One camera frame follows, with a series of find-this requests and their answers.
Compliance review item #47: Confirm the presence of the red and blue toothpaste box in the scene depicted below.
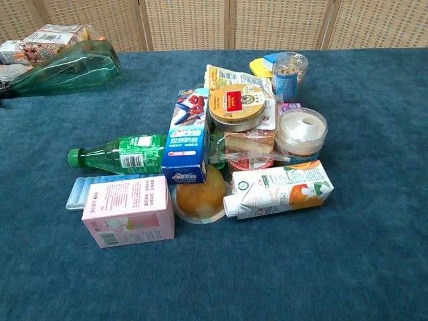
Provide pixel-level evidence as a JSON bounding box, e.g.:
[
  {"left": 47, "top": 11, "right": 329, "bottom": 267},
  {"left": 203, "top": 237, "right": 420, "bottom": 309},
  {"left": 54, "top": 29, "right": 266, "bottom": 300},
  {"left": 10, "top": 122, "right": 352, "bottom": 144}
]
[{"left": 160, "top": 87, "right": 213, "bottom": 186}]

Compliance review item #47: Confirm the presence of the small purple box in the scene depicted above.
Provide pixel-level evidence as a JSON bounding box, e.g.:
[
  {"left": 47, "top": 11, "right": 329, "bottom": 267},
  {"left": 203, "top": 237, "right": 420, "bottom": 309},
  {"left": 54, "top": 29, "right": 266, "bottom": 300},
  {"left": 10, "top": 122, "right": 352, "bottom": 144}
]
[{"left": 278, "top": 102, "right": 304, "bottom": 116}]

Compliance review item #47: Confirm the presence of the pink paper box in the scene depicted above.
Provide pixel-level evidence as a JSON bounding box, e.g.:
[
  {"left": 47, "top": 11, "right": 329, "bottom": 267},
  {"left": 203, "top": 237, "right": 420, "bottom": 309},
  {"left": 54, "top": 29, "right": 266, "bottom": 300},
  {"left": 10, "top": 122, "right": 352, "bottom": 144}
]
[{"left": 81, "top": 175, "right": 176, "bottom": 249}]

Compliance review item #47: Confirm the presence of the red white yogurt cup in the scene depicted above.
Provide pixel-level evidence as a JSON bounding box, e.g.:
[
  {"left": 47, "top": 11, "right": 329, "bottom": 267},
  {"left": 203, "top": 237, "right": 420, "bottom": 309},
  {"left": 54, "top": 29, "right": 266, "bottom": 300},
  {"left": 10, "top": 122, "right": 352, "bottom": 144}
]
[{"left": 227, "top": 154, "right": 276, "bottom": 173}]

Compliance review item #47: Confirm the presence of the yellow fruit jelly cup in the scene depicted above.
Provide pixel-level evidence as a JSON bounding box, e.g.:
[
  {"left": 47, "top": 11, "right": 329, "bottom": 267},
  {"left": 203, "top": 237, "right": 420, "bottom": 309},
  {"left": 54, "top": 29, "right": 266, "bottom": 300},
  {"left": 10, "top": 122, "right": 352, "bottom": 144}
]
[{"left": 174, "top": 164, "right": 232, "bottom": 225}]

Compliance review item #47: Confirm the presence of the cake in clear plastic pack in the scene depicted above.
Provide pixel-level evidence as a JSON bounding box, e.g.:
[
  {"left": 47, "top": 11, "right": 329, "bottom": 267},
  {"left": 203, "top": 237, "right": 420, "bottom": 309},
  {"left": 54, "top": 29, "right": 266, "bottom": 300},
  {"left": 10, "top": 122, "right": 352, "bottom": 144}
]
[{"left": 210, "top": 96, "right": 292, "bottom": 169}]

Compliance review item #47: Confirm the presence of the round gold tin red label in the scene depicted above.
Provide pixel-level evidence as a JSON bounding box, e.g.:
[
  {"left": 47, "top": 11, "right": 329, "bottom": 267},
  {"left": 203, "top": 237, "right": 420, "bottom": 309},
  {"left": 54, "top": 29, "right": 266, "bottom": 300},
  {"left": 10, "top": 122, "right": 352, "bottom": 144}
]
[{"left": 207, "top": 83, "right": 268, "bottom": 133}]

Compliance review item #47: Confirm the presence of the white orange juice carton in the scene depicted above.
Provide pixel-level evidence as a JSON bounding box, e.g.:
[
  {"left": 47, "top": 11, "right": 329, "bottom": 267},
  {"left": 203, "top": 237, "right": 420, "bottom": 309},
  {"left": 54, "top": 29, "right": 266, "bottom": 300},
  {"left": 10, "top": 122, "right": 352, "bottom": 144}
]
[{"left": 222, "top": 159, "right": 335, "bottom": 221}]

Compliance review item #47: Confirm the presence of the yellow white snack packet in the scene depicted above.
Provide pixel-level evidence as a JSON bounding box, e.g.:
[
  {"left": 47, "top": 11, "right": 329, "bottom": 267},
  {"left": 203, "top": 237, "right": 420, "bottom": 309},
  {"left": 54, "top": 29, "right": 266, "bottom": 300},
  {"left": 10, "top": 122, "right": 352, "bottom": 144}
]
[{"left": 203, "top": 64, "right": 276, "bottom": 101}]

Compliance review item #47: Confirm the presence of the clear jar white lid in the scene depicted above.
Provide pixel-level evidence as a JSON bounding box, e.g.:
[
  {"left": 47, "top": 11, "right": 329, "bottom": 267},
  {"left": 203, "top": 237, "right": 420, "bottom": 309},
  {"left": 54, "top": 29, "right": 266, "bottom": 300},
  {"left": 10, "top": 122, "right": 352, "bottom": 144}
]
[{"left": 274, "top": 107, "right": 329, "bottom": 167}]

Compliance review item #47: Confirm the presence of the yellow plastic container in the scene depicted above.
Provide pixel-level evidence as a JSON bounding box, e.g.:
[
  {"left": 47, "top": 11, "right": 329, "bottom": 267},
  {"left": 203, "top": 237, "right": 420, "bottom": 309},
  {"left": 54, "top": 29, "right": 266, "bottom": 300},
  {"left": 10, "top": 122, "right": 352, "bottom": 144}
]
[{"left": 248, "top": 57, "right": 276, "bottom": 80}]

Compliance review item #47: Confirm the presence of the green soda bottle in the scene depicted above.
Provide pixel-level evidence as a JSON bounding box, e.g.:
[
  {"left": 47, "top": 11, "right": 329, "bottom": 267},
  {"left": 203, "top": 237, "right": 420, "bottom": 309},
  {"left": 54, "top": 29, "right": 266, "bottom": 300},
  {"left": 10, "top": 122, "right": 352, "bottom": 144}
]
[{"left": 68, "top": 132, "right": 229, "bottom": 176}]

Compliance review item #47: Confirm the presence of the blue white sponge block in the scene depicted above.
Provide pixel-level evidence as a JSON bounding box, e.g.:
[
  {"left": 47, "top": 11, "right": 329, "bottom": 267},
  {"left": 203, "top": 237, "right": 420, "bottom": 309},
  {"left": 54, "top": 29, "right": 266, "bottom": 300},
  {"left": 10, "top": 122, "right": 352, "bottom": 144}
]
[{"left": 262, "top": 52, "right": 286, "bottom": 72}]

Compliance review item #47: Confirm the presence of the blue tablecloth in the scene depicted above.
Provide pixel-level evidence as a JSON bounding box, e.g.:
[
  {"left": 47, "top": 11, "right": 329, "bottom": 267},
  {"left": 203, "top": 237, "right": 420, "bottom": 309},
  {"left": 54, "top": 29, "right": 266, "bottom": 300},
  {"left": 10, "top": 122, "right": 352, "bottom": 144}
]
[{"left": 0, "top": 48, "right": 428, "bottom": 321}]

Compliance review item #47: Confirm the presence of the woven rattan folding screen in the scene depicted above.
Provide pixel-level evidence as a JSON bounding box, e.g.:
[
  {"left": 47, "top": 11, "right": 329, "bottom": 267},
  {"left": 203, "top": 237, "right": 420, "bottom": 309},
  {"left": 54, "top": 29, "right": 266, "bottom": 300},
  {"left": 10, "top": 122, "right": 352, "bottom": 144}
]
[{"left": 0, "top": 0, "right": 428, "bottom": 54}]

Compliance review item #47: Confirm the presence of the light blue ribbed pack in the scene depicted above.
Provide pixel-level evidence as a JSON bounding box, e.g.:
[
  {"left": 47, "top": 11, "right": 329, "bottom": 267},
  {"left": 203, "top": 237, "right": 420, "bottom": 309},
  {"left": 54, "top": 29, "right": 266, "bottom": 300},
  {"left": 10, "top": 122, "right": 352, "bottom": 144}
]
[{"left": 65, "top": 173, "right": 142, "bottom": 211}]

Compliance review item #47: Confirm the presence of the green plastic spray bottle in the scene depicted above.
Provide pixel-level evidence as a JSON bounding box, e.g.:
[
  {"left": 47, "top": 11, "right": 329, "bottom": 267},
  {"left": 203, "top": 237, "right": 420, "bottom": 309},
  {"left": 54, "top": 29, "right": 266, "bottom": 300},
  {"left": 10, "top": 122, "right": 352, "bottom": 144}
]
[{"left": 0, "top": 39, "right": 123, "bottom": 100}]

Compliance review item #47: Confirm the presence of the snack bag red white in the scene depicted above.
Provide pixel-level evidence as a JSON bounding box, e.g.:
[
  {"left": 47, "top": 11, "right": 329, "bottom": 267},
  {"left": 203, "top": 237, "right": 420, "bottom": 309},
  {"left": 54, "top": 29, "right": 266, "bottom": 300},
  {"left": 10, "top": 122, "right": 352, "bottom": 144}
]
[{"left": 13, "top": 23, "right": 108, "bottom": 66}]

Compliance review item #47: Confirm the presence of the clear plastic lidded cup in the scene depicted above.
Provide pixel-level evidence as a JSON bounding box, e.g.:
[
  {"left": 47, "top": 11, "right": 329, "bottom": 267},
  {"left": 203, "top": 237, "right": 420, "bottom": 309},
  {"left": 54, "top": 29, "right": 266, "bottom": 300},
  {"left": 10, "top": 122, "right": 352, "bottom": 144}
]
[{"left": 0, "top": 63, "right": 29, "bottom": 83}]

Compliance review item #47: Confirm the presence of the small white drink carton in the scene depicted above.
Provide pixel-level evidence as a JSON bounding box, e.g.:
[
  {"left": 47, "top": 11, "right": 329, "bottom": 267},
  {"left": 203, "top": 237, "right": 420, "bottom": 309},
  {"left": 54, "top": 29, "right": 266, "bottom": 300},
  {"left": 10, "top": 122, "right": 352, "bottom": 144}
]
[{"left": 0, "top": 40, "right": 23, "bottom": 66}]

